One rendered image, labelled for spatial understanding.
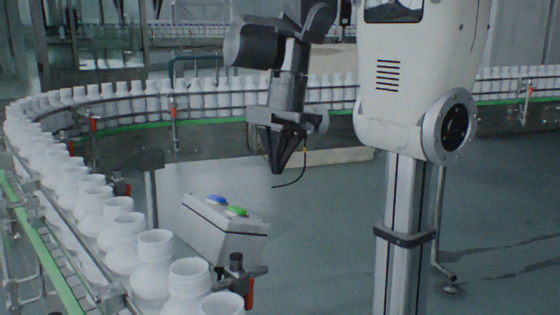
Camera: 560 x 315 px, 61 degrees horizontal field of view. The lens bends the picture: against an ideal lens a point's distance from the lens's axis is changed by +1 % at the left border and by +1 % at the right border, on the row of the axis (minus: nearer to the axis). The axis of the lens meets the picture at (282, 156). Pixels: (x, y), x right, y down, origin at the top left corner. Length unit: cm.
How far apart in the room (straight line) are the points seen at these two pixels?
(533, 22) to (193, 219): 619
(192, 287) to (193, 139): 159
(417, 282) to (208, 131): 118
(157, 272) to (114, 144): 141
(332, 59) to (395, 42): 370
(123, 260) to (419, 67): 61
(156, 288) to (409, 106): 60
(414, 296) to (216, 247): 60
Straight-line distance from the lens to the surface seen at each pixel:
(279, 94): 68
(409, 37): 93
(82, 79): 559
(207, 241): 69
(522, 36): 660
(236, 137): 204
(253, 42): 65
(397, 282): 111
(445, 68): 92
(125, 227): 56
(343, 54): 468
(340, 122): 220
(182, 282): 44
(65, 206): 79
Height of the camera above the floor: 138
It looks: 16 degrees down
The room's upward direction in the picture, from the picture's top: straight up
